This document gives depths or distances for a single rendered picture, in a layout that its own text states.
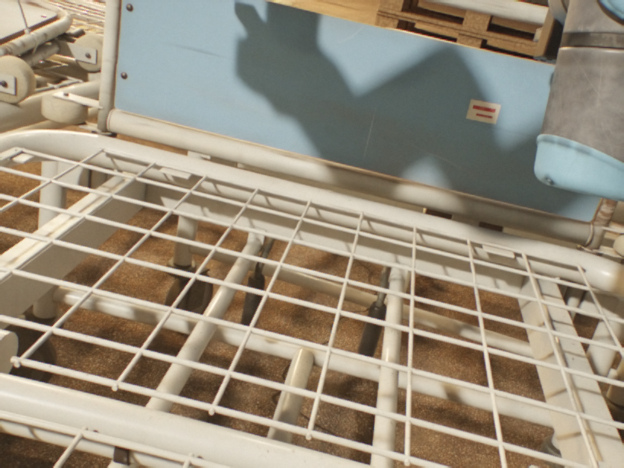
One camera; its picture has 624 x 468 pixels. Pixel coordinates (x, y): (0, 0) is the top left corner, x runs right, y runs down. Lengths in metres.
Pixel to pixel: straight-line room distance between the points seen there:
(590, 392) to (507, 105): 0.40
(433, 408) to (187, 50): 0.86
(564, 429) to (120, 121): 0.71
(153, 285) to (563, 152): 1.27
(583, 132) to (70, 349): 1.12
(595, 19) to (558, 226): 0.51
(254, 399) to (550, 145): 0.92
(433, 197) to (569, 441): 0.41
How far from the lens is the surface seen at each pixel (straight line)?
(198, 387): 1.42
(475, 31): 4.72
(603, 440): 0.74
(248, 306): 1.08
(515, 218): 1.06
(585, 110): 0.60
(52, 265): 0.87
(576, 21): 0.62
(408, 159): 1.03
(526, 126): 1.03
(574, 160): 0.60
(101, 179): 1.15
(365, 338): 1.08
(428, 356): 1.70
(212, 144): 1.07
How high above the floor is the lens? 0.82
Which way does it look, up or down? 23 degrees down
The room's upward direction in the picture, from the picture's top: 13 degrees clockwise
